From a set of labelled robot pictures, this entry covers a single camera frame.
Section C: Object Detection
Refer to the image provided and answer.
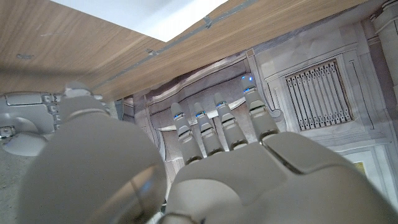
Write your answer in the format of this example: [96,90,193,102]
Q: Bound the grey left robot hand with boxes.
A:
[18,74,398,224]

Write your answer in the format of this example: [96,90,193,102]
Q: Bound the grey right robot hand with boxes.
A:
[0,91,62,135]

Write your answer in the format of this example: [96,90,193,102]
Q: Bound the white paper sheet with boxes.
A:
[49,0,229,43]

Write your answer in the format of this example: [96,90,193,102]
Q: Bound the printed living room backdrop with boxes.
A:
[116,0,398,208]

